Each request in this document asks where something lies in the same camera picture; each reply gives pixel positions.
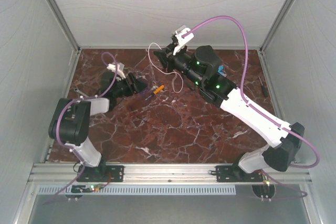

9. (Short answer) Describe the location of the small grey wrench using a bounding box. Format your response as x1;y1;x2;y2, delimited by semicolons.
74;88;86;97

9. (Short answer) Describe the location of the dark screwdriver right edge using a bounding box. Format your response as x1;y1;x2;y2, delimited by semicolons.
258;76;268;98

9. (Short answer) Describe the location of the blue plastic connector piece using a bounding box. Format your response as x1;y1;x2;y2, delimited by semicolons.
218;65;227;77

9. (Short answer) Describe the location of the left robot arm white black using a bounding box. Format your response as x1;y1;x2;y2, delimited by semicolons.
48;72;147;181

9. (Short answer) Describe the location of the aluminium front rail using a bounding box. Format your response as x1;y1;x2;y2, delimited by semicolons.
28;163;312;185

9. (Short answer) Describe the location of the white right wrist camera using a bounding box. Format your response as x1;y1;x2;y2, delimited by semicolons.
172;25;194;56

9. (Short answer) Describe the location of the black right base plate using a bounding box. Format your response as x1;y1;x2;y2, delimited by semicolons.
212;165;264;183

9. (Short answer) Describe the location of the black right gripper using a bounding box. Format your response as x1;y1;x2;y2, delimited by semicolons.
152;41;202;87

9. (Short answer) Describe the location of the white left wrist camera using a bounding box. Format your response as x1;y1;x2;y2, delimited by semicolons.
107;63;126;79

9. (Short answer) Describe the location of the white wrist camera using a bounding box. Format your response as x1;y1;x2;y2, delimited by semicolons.
107;63;126;79
172;25;194;56

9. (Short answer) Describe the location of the aluminium corner post right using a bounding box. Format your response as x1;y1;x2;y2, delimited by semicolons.
258;0;312;53

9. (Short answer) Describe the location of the aluminium corner post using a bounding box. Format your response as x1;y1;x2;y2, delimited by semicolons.
258;0;312;53
46;0;80;51

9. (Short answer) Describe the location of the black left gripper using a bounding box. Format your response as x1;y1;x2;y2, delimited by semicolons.
113;73;148;98

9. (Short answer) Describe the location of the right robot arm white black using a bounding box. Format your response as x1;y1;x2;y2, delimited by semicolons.
154;43;305;181

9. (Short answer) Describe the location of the orange handled screwdriver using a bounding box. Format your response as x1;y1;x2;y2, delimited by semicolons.
145;85;164;100

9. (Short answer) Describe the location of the aluminium corner post left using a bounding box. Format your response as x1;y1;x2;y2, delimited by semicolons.
46;0;80;51

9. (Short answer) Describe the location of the grey slotted cable duct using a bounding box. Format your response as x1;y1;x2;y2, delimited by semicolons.
36;184;237;196

